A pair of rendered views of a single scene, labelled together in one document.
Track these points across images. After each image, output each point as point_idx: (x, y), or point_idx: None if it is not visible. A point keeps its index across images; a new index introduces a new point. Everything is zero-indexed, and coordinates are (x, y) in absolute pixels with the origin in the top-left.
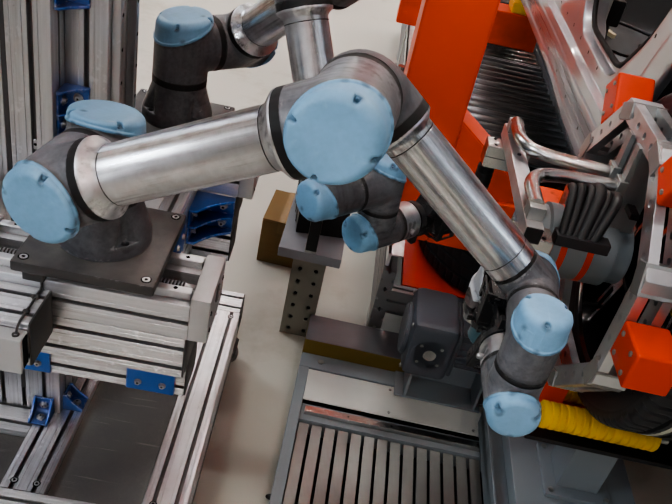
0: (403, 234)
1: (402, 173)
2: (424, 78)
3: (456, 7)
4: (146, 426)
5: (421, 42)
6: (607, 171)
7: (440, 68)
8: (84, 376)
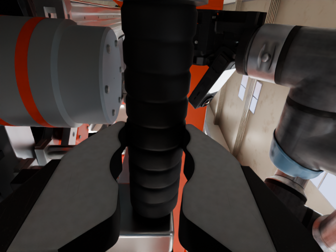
0: (285, 60)
1: (286, 167)
2: (200, 77)
3: (187, 120)
4: None
5: None
6: (51, 157)
7: (191, 85)
8: None
